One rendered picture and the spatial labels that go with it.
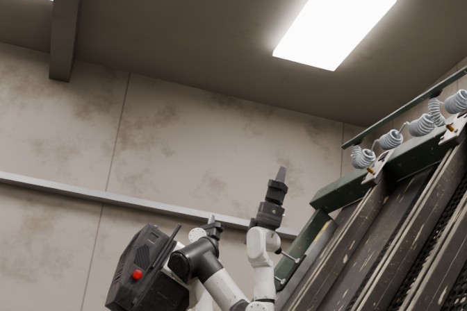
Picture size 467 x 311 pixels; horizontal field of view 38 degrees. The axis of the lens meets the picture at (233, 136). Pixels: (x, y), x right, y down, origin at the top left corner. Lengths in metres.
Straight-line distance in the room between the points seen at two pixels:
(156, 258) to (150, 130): 4.53
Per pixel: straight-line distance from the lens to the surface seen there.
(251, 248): 2.26
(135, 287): 2.34
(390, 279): 2.12
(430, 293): 1.84
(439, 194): 2.31
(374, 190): 2.80
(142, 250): 2.37
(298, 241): 3.27
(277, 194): 2.28
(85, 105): 6.86
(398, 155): 2.79
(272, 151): 7.09
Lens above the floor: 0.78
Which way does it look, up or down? 24 degrees up
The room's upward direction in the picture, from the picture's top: 7 degrees clockwise
